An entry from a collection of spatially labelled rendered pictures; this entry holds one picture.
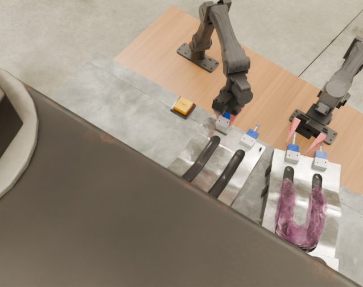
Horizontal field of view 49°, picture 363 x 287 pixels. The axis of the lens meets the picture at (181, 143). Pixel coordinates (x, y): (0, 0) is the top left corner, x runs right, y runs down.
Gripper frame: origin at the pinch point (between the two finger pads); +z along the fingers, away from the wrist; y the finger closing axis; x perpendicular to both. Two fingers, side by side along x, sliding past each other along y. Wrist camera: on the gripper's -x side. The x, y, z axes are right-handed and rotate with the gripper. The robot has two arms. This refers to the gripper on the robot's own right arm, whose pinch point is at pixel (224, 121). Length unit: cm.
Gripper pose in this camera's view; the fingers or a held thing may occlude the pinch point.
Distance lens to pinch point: 150.9
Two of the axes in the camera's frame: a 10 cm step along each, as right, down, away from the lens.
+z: -1.3, 7.5, 6.5
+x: 5.3, -5.0, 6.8
